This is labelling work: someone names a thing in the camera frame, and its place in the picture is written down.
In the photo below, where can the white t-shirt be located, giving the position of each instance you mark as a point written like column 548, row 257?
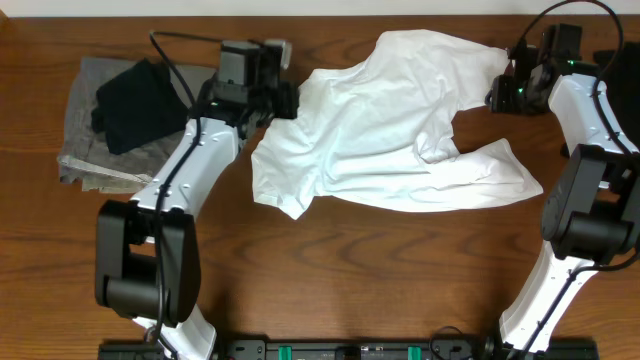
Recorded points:
column 380, row 133

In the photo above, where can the black garment at right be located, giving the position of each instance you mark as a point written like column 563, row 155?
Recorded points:
column 625, row 85

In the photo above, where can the folded grey trousers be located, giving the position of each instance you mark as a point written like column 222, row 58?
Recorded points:
column 84, row 155

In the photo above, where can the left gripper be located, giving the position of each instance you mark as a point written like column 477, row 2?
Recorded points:
column 291, row 97

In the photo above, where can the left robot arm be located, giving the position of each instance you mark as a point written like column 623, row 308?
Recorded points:
column 147, row 258

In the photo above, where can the folded black cloth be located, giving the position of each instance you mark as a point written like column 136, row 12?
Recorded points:
column 138, row 106

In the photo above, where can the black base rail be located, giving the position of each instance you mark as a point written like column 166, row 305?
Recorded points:
column 448, row 347

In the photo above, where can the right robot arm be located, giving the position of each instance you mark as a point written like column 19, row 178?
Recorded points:
column 592, row 213

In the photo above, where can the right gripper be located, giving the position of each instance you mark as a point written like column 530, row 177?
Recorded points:
column 500, row 95

